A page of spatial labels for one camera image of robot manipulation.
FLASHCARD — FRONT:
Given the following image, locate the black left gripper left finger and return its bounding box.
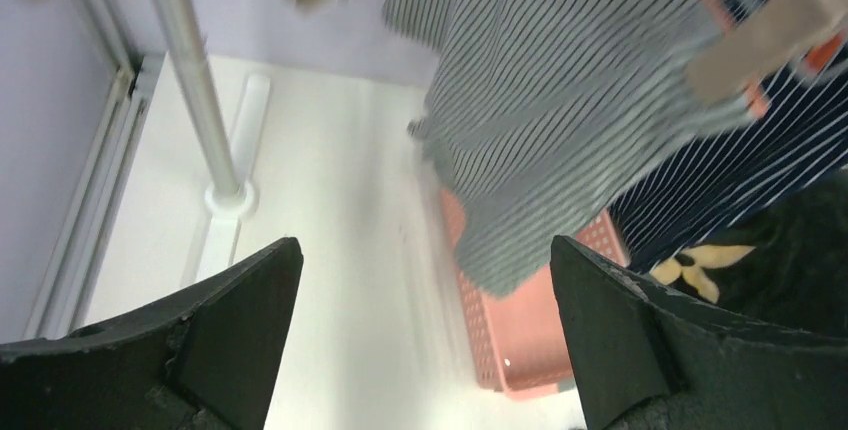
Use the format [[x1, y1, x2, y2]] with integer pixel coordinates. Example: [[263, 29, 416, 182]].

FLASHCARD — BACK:
[[1, 237, 304, 429]]

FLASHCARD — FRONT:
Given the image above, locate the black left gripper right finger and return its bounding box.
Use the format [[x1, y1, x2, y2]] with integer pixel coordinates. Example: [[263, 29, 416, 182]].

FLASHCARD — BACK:
[[550, 236, 847, 429]]

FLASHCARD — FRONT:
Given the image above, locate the navy striped underwear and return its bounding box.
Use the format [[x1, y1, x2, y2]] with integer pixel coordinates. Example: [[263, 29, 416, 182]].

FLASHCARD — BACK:
[[598, 0, 847, 272]]

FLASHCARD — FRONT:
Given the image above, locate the grey striped underwear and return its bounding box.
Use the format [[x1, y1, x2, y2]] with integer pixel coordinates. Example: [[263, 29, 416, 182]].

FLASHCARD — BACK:
[[383, 0, 754, 297]]

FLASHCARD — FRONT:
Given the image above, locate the wooden hanger with navy underwear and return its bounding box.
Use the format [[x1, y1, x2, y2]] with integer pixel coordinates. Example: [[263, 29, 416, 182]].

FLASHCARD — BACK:
[[686, 0, 847, 104]]

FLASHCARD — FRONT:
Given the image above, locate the pink plastic basket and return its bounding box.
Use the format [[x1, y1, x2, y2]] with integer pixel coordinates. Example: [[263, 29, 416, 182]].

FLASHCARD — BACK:
[[438, 188, 631, 403]]

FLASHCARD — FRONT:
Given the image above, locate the black floral blanket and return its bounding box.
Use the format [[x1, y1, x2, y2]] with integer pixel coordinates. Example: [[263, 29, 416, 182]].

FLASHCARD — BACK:
[[650, 170, 847, 337]]

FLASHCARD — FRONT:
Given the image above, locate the left metal rack pole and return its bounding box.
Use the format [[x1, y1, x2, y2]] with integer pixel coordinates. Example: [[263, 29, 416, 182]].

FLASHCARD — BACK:
[[134, 0, 258, 220]]

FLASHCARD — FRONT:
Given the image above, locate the left aluminium frame rail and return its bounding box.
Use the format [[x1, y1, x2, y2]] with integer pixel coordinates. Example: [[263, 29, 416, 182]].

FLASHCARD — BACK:
[[23, 0, 162, 340]]

